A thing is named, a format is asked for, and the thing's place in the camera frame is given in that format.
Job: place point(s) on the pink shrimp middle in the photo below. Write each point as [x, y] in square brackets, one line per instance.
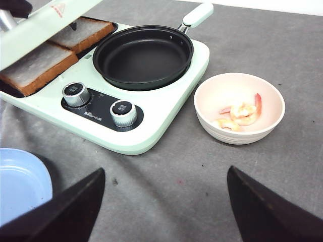
[239, 110]

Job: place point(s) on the beige ribbed bowl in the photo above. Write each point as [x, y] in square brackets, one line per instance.
[223, 90]

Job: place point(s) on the breakfast maker hinged lid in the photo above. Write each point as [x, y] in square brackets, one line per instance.
[40, 26]

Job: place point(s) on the silver control knob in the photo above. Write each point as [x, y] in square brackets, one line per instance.
[123, 113]
[75, 94]

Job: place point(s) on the pink shrimp upper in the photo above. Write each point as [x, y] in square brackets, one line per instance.
[246, 121]

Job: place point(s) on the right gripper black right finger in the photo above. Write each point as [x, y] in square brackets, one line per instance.
[263, 215]

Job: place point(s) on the pink shrimp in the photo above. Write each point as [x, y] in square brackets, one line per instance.
[228, 124]
[239, 110]
[246, 121]

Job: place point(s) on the black round frying pan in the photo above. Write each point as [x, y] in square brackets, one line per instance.
[149, 57]

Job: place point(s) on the white bread slice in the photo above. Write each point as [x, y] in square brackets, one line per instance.
[37, 68]
[88, 32]

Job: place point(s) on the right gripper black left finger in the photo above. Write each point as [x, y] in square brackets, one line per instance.
[70, 216]

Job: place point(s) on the mint green breakfast maker base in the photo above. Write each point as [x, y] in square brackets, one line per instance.
[159, 106]

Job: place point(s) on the grey felt table mat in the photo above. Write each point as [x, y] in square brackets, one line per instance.
[177, 191]

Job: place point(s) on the right silver control knob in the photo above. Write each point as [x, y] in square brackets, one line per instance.
[123, 113]

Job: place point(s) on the blue plastic plate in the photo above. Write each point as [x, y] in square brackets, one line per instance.
[25, 183]

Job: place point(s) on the pink shrimp lower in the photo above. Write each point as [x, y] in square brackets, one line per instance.
[228, 124]

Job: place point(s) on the left silver control knob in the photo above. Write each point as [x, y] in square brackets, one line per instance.
[75, 94]

